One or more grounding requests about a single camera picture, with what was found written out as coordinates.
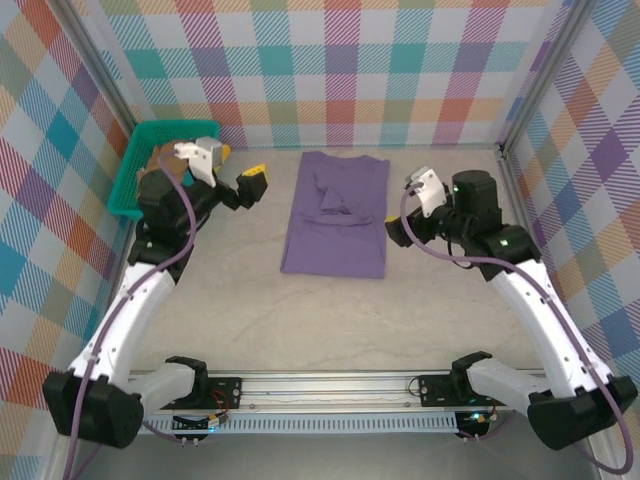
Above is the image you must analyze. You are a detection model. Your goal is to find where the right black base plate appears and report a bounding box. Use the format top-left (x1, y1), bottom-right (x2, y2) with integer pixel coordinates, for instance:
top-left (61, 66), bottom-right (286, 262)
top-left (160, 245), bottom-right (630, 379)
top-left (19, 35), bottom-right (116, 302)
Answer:
top-left (416, 373), bottom-right (506, 409)

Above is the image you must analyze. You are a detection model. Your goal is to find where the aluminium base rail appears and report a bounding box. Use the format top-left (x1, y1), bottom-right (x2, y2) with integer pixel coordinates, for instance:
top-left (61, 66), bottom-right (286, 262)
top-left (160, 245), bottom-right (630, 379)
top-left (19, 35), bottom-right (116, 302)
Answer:
top-left (124, 370), bottom-right (516, 416)

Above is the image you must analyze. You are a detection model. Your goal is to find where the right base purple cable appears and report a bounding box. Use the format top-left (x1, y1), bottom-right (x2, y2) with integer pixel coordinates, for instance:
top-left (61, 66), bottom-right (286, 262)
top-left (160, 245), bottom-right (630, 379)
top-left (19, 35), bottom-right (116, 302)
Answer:
top-left (457, 409), bottom-right (516, 444)

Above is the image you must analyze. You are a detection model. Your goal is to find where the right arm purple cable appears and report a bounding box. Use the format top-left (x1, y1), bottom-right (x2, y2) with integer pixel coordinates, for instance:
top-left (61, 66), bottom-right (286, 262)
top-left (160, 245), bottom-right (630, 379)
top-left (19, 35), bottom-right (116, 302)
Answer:
top-left (401, 180), bottom-right (636, 475)

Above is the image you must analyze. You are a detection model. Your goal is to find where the white slotted cable duct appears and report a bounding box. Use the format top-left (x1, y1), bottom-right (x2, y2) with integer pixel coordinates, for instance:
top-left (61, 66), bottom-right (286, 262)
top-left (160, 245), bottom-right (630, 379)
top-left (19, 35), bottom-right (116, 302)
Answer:
top-left (137, 412), bottom-right (459, 435)

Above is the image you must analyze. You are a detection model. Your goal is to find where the purple t-shirt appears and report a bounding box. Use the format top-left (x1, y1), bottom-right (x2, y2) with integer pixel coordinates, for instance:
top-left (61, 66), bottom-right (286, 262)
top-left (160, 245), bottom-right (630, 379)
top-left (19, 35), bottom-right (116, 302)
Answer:
top-left (279, 151), bottom-right (392, 280)

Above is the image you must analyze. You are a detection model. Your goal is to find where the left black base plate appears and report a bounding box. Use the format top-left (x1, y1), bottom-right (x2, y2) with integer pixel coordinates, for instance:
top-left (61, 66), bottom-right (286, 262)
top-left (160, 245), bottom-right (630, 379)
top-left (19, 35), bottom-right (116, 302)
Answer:
top-left (199, 375), bottom-right (245, 411)

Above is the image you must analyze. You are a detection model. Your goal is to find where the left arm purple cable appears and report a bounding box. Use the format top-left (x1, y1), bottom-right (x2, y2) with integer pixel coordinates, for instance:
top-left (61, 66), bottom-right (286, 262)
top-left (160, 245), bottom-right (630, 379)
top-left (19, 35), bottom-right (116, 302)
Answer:
top-left (62, 148), bottom-right (199, 480)

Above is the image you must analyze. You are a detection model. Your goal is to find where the aluminium frame post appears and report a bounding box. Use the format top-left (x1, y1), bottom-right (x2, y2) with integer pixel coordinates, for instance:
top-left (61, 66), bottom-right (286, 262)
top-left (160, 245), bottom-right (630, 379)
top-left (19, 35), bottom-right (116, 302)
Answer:
top-left (497, 0), bottom-right (599, 151)
top-left (59, 0), bottom-right (139, 129)

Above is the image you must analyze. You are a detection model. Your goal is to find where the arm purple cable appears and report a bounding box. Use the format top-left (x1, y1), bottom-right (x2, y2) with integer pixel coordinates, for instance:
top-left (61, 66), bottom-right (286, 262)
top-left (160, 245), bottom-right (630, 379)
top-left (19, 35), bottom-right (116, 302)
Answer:
top-left (401, 180), bottom-right (636, 475)
top-left (62, 148), bottom-right (199, 480)

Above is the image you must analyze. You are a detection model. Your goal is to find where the tan t-shirt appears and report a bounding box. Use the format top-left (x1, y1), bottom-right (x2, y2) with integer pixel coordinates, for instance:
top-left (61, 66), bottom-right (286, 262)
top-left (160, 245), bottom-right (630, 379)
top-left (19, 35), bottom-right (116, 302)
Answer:
top-left (137, 141), bottom-right (199, 201)

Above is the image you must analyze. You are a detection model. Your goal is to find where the green plastic basket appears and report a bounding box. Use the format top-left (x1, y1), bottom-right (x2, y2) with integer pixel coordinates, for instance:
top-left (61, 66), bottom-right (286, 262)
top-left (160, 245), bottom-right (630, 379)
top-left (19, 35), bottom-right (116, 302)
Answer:
top-left (108, 121), bottom-right (222, 222)

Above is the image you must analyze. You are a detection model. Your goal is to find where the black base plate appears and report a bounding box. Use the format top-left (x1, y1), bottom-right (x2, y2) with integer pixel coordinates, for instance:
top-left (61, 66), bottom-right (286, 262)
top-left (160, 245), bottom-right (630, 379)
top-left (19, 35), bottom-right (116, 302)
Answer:
top-left (199, 375), bottom-right (245, 411)
top-left (416, 373), bottom-right (506, 409)

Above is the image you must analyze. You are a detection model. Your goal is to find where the small controller board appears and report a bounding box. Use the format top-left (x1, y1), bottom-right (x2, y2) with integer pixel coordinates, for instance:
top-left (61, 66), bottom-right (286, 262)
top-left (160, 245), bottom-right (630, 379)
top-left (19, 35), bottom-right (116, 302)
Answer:
top-left (172, 413), bottom-right (231, 432)
top-left (457, 410), bottom-right (499, 436)

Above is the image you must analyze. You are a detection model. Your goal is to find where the aluminium frame side rail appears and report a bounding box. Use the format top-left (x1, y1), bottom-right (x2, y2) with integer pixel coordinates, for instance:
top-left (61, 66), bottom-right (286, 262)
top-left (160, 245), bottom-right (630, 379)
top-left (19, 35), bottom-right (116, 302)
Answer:
top-left (497, 144), bottom-right (569, 364)

